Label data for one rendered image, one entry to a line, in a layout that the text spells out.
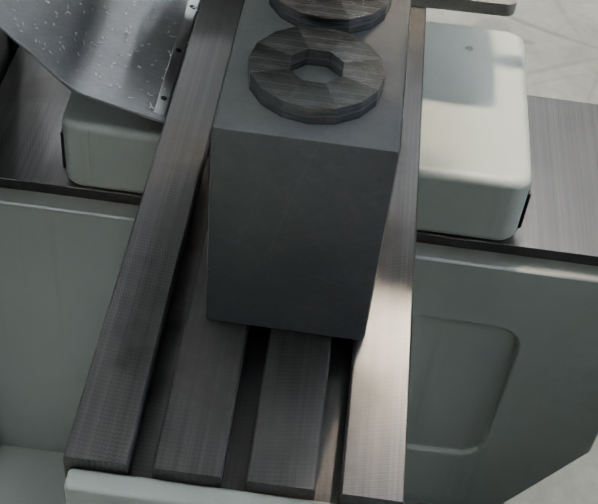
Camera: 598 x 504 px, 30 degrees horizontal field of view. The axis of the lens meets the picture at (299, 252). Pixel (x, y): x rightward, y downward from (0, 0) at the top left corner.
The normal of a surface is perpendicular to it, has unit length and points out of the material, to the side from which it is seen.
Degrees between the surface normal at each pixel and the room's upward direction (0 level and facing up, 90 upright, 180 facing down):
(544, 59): 0
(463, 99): 0
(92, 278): 90
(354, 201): 90
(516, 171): 0
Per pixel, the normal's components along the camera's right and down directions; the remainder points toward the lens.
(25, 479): 0.08, -0.69
